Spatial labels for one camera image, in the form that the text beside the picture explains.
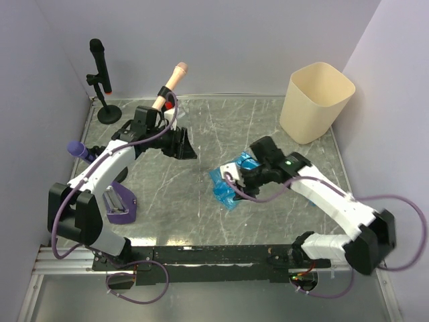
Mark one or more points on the cream plastic trash bin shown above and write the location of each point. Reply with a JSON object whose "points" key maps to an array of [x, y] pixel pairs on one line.
{"points": [[315, 97]]}

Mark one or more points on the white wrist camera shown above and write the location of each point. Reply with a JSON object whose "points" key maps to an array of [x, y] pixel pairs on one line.
{"points": [[230, 171], [180, 114]]}

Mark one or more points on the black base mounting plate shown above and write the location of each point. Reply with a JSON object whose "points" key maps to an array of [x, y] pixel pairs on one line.
{"points": [[273, 263]]}

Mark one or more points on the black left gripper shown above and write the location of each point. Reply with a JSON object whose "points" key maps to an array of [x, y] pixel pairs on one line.
{"points": [[182, 149]]}

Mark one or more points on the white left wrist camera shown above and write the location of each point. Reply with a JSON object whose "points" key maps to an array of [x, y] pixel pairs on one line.
{"points": [[180, 114]]}

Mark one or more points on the blue plastic trash bag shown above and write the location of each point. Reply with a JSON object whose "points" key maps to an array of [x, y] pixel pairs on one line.
{"points": [[221, 191]]}

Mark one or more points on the aluminium rail frame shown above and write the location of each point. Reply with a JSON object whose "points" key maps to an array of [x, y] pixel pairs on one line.
{"points": [[81, 261]]}

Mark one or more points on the purple wedge holder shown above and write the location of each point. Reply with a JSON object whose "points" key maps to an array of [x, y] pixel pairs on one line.
{"points": [[120, 204]]}

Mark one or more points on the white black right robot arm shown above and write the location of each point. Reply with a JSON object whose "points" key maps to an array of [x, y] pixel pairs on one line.
{"points": [[369, 235]]}

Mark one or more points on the peach pink microphone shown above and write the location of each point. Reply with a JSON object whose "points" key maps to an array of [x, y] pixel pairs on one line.
{"points": [[178, 74]]}

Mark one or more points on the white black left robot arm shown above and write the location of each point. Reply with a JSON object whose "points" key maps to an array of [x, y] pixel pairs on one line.
{"points": [[73, 208]]}

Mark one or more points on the purple microphone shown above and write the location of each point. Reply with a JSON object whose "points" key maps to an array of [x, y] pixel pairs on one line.
{"points": [[79, 150]]}

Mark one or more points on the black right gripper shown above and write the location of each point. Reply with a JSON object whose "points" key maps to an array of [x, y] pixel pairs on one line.
{"points": [[245, 186]]}

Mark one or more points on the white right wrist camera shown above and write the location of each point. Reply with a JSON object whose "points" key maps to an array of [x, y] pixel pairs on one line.
{"points": [[230, 171]]}

